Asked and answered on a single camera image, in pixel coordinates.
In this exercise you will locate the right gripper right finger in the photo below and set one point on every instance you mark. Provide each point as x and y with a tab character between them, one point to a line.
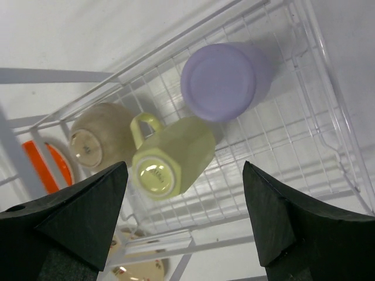
301	238

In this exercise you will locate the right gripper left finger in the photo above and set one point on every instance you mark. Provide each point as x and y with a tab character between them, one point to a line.
65	235

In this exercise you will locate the beige floral saucer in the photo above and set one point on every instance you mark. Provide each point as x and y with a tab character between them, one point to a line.
149	270

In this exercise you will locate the white floral bowl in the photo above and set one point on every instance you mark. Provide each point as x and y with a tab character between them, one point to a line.
101	137

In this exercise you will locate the light green mug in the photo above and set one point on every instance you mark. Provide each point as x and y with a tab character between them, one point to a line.
169	159

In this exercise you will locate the purple plastic cup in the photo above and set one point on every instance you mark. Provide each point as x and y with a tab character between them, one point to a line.
220	81

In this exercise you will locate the white wire dish rack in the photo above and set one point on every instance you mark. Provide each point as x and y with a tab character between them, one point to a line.
59	58

